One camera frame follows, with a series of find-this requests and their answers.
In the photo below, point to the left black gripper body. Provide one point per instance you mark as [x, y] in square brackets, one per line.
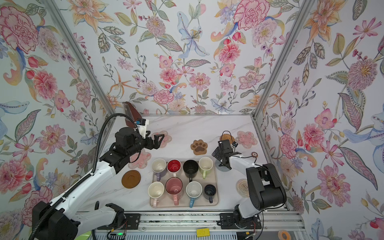
[140, 144]

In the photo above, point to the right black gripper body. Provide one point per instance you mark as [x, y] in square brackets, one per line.
[219, 156]

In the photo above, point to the woven rattan round coaster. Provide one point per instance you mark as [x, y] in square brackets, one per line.
[227, 137]

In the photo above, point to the grey-blue woven round coaster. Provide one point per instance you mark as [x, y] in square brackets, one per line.
[220, 167]

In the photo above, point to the white multicolour zigzag coaster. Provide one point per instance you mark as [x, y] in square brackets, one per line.
[242, 188]

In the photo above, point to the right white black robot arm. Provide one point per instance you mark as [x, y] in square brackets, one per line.
[265, 188]

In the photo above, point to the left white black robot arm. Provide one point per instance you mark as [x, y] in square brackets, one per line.
[58, 218]

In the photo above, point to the pink flower coaster back left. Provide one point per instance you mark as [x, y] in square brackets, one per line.
[167, 138]

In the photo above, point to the pink flower coaster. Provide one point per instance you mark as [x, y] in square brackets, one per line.
[167, 138]
[246, 139]
[139, 160]

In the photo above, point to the pink flower coaster right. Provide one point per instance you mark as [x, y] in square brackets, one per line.
[246, 139]

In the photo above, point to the brown paw print coaster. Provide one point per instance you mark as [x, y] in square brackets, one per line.
[199, 147]

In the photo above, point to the pink flower coaster front left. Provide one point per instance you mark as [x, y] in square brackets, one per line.
[139, 160]

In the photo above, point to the brown round cork coaster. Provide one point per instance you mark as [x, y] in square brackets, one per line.
[131, 179]

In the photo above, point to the light green mug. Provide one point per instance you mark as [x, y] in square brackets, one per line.
[206, 165]

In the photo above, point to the purple mug white inside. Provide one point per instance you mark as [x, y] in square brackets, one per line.
[159, 168]

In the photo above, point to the red mug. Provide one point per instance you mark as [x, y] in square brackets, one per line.
[174, 167]

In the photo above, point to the brown wooden metronome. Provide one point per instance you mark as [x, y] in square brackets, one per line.
[131, 111]

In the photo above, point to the black mug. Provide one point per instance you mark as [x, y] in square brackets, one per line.
[190, 168]

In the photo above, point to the small dark navy mug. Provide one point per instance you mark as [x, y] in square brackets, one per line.
[210, 192]

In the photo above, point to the beige serving tray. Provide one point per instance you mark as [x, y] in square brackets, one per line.
[184, 202]

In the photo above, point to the blue mug white inside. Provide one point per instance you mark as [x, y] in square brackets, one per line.
[194, 190]

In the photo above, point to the yellow sticky label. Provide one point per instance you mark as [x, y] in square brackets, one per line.
[203, 233]

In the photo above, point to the tape roll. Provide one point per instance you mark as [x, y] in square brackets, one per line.
[284, 235]

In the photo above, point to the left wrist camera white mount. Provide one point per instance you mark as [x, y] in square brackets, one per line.
[142, 127]

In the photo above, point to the cream mug pink handle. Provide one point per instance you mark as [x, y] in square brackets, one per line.
[155, 192]

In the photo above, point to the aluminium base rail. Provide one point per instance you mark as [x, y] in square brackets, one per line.
[182, 225]

